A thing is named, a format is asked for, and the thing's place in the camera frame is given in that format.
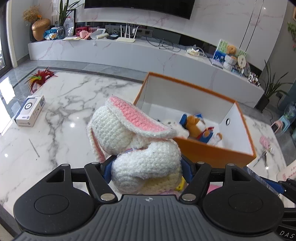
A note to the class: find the red box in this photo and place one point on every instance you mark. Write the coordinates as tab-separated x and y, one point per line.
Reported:
82	29

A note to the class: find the red feather decoration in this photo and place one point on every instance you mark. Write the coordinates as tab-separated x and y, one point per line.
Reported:
39	77

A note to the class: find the metal scissors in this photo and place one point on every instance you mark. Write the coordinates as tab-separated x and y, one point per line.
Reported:
260	158

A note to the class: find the brown teddy bear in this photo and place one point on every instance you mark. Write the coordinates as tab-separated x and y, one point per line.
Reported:
231	49

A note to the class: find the white product box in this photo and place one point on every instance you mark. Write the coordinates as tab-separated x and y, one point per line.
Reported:
30	111

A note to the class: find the dried flower bunch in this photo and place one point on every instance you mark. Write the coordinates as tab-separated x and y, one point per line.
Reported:
31	14

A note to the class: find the white pink crochet bunny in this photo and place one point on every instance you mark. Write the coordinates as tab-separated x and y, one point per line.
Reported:
138	162

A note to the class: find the thin metal needle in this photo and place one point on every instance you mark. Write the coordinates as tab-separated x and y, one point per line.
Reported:
34	148

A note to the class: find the green blue photo stand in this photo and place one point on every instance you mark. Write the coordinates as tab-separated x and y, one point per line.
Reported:
220	47

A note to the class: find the round paper fan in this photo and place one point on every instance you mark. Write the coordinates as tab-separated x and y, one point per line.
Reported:
241	61

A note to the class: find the pink small toy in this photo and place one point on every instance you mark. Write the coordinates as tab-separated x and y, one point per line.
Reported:
84	35

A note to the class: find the white desktop device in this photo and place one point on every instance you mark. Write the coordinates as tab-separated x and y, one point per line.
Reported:
99	34

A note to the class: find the orange teddy bear toy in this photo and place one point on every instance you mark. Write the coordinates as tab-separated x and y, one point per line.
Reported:
193	126

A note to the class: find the black picture frame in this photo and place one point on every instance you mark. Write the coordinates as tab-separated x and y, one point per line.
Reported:
70	23

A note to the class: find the orange cardboard box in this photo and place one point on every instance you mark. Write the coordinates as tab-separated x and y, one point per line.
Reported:
208	150

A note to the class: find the gold vase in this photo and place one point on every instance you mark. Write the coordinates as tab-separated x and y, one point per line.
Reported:
40	30

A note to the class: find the white power strip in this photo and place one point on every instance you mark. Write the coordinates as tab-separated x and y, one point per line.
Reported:
193	52

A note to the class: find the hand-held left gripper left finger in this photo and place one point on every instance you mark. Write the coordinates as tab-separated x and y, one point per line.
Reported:
106	170

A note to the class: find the green plant in glass vase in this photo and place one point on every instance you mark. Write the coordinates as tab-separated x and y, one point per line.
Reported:
61	31

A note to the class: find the small cow figurines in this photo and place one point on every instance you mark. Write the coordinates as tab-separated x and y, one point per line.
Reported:
253	78

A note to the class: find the pink stool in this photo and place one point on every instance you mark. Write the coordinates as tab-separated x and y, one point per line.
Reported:
279	125

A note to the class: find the blue white small toy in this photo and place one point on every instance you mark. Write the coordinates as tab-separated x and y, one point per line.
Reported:
208	135

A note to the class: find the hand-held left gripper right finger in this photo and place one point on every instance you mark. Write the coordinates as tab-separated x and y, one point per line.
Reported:
186	172

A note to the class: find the blue snack bag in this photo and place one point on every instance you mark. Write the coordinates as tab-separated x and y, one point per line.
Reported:
50	34

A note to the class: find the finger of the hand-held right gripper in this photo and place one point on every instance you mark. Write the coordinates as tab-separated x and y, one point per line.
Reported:
275	185

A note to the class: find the black television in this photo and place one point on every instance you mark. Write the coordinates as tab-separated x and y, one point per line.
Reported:
138	5

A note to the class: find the white router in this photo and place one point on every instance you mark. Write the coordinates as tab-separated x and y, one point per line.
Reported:
126	39

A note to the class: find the white marble TV console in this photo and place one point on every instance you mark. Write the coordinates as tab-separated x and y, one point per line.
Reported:
138	60

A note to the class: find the pink cardboard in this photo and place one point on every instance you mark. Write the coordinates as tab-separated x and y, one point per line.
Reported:
289	172

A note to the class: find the potted green plant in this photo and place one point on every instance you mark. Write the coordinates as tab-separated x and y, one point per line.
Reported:
271	85

